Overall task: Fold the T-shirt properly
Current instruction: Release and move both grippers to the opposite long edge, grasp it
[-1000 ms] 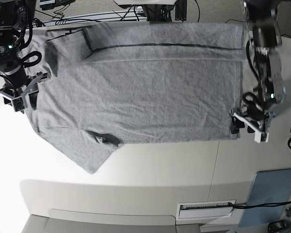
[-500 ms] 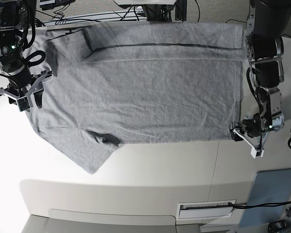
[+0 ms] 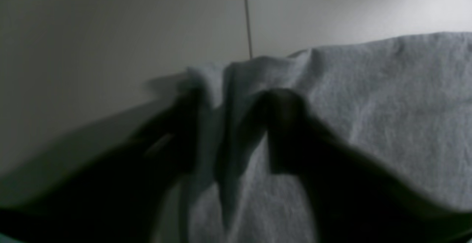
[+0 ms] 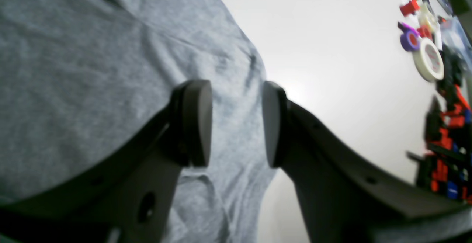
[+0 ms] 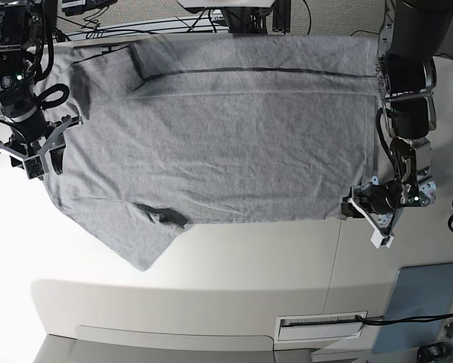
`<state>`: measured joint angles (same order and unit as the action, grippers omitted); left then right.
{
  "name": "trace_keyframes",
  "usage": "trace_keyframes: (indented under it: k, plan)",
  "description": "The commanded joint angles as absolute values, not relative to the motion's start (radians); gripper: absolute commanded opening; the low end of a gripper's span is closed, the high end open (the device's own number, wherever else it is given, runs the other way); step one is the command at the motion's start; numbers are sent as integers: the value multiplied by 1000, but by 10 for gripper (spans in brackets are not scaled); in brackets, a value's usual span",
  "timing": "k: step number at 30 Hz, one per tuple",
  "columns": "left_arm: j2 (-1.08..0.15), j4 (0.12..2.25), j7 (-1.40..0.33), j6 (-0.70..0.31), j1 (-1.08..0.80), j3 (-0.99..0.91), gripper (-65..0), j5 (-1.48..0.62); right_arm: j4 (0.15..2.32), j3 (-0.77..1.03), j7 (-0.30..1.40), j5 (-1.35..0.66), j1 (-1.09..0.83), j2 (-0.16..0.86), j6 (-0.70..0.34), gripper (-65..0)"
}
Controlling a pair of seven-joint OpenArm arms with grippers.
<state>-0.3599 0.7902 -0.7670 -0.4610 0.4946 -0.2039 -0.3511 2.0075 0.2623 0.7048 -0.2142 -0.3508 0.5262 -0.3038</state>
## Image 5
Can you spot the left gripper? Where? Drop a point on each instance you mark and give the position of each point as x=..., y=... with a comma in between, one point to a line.
x=379, y=204

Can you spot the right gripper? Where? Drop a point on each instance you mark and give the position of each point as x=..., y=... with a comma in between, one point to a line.
x=50, y=147

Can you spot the grey T-shirt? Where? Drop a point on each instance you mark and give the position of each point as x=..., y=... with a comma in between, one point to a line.
x=206, y=131

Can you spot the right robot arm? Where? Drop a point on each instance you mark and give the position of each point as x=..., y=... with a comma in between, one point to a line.
x=26, y=59

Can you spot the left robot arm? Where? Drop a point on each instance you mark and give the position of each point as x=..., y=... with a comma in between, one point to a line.
x=410, y=36

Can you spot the blue-grey pad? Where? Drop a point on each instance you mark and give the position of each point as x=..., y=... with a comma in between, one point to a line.
x=419, y=290

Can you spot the black stand behind table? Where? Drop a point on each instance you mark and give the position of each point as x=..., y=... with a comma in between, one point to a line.
x=252, y=20

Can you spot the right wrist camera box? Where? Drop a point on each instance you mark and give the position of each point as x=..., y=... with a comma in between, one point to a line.
x=34, y=167

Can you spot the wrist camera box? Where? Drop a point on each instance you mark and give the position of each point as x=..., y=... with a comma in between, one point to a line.
x=34, y=167
x=380, y=240

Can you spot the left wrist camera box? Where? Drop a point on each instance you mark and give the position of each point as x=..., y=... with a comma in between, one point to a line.
x=380, y=240

